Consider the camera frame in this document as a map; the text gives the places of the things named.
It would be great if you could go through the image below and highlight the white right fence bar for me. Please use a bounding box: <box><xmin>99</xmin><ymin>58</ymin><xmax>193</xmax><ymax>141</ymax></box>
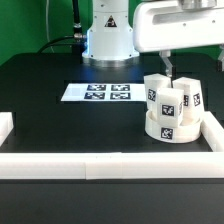
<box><xmin>201</xmin><ymin>111</ymin><xmax>224</xmax><ymax>153</ymax></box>

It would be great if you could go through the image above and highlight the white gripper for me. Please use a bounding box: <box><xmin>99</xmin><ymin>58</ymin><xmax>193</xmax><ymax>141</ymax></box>
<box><xmin>133</xmin><ymin>0</ymin><xmax>224</xmax><ymax>77</ymax></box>

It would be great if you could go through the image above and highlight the white left fence bar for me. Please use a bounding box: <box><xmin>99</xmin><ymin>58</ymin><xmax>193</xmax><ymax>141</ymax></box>
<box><xmin>0</xmin><ymin>112</ymin><xmax>14</xmax><ymax>147</ymax></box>

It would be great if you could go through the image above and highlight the white front fence bar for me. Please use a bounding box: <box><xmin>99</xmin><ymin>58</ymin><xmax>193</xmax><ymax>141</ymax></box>
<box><xmin>0</xmin><ymin>152</ymin><xmax>224</xmax><ymax>180</ymax></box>

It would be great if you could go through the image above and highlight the thin white cable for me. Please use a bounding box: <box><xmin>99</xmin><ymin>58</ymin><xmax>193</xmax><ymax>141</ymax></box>
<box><xmin>45</xmin><ymin>0</ymin><xmax>55</xmax><ymax>54</ymax></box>

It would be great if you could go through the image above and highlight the white fence bar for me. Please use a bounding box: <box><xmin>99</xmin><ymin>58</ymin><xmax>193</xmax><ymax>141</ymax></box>
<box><xmin>0</xmin><ymin>112</ymin><xmax>14</xmax><ymax>147</ymax></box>
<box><xmin>0</xmin><ymin>152</ymin><xmax>224</xmax><ymax>180</ymax></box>
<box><xmin>201</xmin><ymin>111</ymin><xmax>224</xmax><ymax>153</ymax></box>

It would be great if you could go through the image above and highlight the white marker sheet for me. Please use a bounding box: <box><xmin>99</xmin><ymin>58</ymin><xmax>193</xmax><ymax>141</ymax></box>
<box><xmin>61</xmin><ymin>83</ymin><xmax>146</xmax><ymax>102</ymax></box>

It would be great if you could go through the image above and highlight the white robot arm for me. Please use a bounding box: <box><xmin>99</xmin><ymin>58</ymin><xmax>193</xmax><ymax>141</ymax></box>
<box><xmin>82</xmin><ymin>0</ymin><xmax>224</xmax><ymax>75</ymax></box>

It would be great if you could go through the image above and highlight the white round stool seat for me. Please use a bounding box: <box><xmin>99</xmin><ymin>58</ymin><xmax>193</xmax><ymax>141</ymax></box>
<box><xmin>145</xmin><ymin>111</ymin><xmax>201</xmax><ymax>143</ymax></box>

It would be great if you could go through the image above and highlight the black cable on base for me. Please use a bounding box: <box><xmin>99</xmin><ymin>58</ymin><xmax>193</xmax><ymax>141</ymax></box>
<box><xmin>37</xmin><ymin>0</ymin><xmax>88</xmax><ymax>54</ymax></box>

